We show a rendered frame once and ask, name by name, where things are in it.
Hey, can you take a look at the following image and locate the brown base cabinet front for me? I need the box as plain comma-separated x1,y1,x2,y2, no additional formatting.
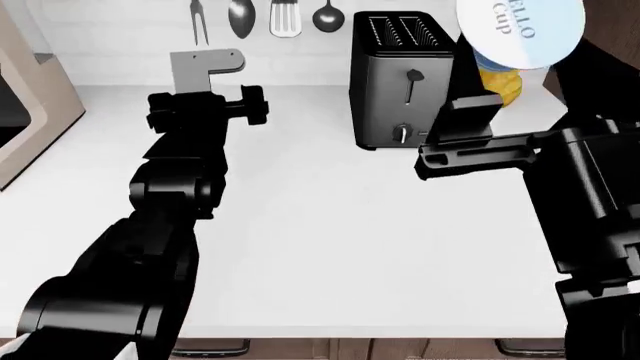
168,336,570,360

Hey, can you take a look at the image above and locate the beige microwave oven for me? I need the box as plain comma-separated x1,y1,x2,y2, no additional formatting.
0,0,87,192

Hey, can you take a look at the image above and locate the metal drawer handle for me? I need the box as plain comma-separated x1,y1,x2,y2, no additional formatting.
494,338,570,358
171,338,252,358

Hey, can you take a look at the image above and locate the metal carving fork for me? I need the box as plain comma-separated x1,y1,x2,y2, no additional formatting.
188,0,212,47

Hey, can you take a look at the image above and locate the grey L-shaped camera bracket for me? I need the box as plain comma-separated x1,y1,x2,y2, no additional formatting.
169,48,247,95

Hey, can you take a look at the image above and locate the metal serving spoon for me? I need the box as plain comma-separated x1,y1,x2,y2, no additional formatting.
227,0,258,40

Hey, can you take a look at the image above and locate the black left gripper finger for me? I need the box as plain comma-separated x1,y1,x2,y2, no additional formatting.
224,84,270,126

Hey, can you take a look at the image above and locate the dark grey two-slot toaster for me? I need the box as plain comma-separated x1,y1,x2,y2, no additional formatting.
349,10,459,152

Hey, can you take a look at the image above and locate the dark brown wall cabinet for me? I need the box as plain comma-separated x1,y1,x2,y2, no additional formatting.
542,0,640,99

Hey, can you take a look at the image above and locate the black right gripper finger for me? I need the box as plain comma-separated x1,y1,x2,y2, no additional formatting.
548,36,640,123
428,33,504,147

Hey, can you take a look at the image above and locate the white slotted spatula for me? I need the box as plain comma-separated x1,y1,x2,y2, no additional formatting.
269,0,304,39

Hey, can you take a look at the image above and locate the dark metal ladle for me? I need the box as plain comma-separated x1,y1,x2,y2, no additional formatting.
311,0,347,34

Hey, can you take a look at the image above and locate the jello cup with white lid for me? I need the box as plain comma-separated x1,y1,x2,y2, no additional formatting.
454,0,587,109

